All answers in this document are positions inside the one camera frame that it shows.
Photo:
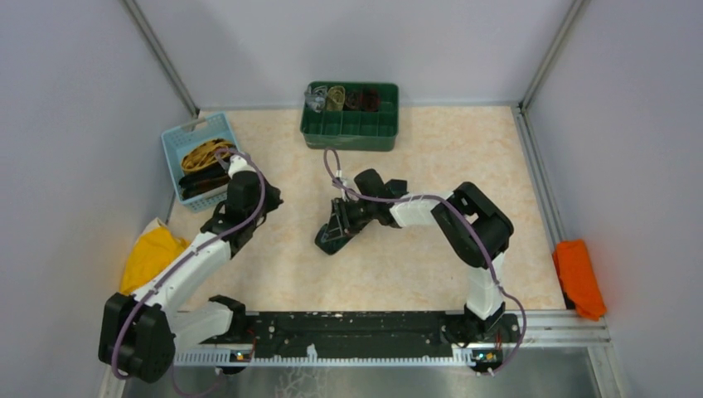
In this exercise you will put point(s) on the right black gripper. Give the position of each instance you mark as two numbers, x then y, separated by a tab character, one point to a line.
356	228

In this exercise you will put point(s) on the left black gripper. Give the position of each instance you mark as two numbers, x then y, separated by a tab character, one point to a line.
273	199

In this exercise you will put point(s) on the green plaid tie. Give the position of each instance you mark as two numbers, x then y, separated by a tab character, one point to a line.
335	244

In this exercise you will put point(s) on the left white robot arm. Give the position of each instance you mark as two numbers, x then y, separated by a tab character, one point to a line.
141	332

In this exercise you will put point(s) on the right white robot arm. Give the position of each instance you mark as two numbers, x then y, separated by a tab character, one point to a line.
476	229

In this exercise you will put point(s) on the dark navy tie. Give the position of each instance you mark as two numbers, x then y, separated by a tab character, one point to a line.
203	181

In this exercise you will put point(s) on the yellow patterned tie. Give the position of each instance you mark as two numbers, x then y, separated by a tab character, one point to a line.
207	154

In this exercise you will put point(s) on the green compartment organizer box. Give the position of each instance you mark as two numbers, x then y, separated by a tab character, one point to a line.
354	130

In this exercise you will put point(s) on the light blue plastic basket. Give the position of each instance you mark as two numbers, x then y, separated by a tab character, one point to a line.
182	140

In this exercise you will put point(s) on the red black rolled tie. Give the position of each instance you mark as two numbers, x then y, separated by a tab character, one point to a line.
370	100

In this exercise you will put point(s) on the yellow cloth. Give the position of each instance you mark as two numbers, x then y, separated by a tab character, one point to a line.
155	249

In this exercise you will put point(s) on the brown rolled tie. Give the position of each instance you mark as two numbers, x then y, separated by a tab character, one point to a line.
353	100

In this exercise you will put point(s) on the olive rolled tie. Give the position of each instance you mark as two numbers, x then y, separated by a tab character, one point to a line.
336	98

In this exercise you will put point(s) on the silver rolled tie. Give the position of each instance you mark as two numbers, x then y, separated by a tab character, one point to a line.
315	98

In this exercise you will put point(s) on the orange cloth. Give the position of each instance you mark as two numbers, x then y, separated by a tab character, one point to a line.
577	279

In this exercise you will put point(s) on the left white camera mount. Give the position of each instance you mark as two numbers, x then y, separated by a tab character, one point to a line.
238	164

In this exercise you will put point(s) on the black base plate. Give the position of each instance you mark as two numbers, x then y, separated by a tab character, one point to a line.
366	335

